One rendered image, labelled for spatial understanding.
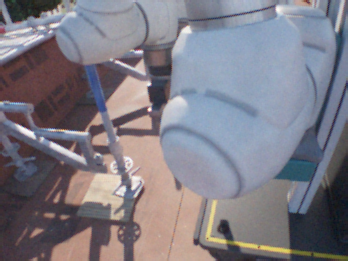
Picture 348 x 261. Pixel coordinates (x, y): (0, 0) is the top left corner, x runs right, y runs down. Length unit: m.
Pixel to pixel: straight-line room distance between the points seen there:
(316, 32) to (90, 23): 0.36
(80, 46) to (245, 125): 0.31
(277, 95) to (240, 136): 0.05
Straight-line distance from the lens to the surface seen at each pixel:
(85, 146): 1.27
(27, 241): 1.49
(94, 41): 0.44
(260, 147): 0.23
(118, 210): 1.33
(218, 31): 0.24
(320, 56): 0.41
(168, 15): 0.56
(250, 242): 0.84
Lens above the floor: 1.07
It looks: 37 degrees down
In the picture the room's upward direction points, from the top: 7 degrees counter-clockwise
